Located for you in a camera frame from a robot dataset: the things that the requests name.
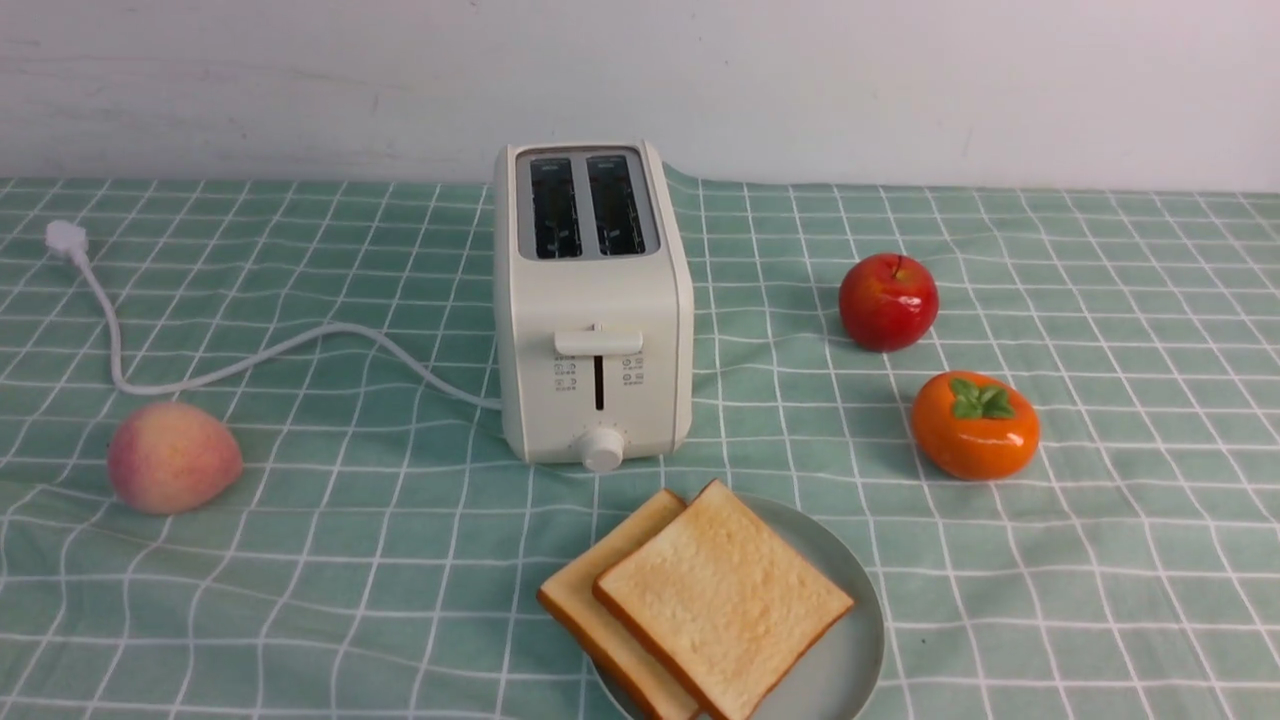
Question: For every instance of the white two-slot toaster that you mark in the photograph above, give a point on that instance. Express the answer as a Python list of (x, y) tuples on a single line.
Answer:
[(593, 305)]

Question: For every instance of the toast slice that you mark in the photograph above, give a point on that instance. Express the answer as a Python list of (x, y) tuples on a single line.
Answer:
[(568, 597), (722, 602)]

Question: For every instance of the grey round plate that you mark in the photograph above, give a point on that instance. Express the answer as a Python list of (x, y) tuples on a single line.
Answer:
[(835, 678)]

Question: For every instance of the red apple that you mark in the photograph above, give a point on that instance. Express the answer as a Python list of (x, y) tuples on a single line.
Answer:
[(888, 302)]

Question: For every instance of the orange persimmon with green leaf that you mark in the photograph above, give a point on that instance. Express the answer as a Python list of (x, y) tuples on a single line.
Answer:
[(974, 427)]

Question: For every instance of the green checkered tablecloth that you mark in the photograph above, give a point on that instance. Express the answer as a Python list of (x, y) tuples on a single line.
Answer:
[(380, 557)]

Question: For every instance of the pink peach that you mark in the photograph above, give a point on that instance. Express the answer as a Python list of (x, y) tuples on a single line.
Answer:
[(169, 457)]

